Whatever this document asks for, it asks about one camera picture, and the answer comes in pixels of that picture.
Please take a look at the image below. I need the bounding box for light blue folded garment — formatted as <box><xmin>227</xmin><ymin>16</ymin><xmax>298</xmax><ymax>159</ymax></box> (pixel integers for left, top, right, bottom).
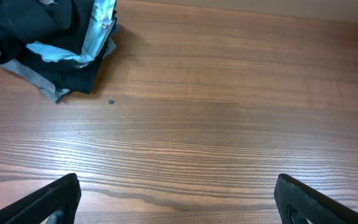
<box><xmin>26</xmin><ymin>0</ymin><xmax>117</xmax><ymax>67</ymax></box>

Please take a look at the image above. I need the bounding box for black t-shirt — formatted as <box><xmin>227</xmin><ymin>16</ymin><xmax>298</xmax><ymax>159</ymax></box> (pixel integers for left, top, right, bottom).
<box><xmin>0</xmin><ymin>0</ymin><xmax>91</xmax><ymax>63</ymax></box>

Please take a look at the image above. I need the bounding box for grey folded garment in pile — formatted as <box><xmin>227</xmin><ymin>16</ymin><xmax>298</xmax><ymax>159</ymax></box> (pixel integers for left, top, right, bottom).
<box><xmin>0</xmin><ymin>37</ymin><xmax>117</xmax><ymax>105</ymax></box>

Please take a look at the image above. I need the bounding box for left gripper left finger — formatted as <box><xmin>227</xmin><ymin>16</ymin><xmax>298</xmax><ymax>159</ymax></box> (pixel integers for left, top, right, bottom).
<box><xmin>0</xmin><ymin>173</ymin><xmax>81</xmax><ymax>224</ymax></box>

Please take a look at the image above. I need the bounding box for black folded garment in pile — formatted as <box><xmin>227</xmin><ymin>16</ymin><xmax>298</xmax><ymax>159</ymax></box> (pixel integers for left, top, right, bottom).
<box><xmin>18</xmin><ymin>11</ymin><xmax>117</xmax><ymax>94</ymax></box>

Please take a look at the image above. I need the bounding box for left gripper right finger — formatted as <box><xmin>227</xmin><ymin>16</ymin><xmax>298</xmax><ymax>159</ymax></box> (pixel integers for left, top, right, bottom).
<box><xmin>274</xmin><ymin>174</ymin><xmax>358</xmax><ymax>224</ymax></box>

